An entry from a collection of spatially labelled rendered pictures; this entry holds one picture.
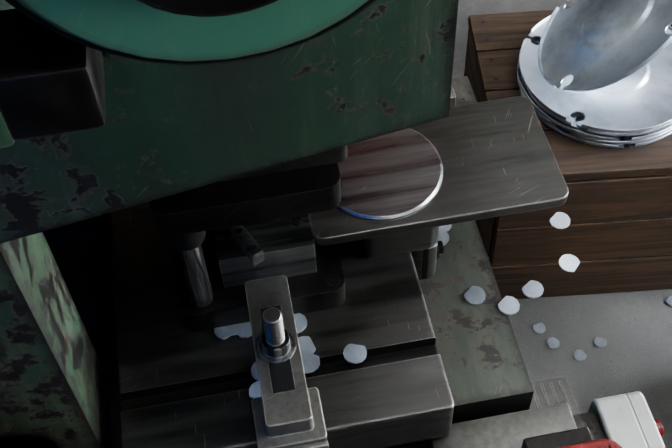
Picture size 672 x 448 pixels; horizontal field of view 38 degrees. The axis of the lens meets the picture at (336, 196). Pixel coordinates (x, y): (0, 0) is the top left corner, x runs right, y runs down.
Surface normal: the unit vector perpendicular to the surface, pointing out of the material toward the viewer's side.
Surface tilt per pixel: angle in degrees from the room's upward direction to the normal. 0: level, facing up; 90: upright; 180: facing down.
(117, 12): 90
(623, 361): 0
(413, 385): 0
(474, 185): 0
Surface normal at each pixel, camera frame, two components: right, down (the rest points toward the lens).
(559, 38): -0.70, -0.52
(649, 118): -0.04, -0.62
